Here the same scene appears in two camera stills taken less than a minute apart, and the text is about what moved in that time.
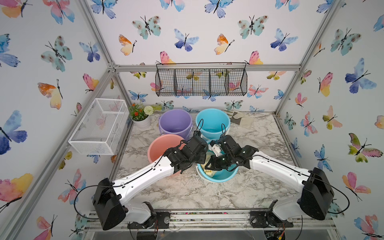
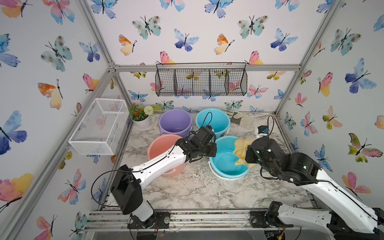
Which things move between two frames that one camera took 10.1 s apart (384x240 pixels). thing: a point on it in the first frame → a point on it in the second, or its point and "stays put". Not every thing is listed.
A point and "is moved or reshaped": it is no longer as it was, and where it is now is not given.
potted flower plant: [141, 116] stays put
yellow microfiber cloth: [209, 172] is moved or reshaped
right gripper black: [214, 166] → [250, 153]
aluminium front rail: [87, 221] stays put
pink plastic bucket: [160, 144] stays put
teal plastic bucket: [220, 175] is moved or reshaped
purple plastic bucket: [176, 122] stays put
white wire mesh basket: [99, 130] stays put
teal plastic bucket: [213, 123] stays put
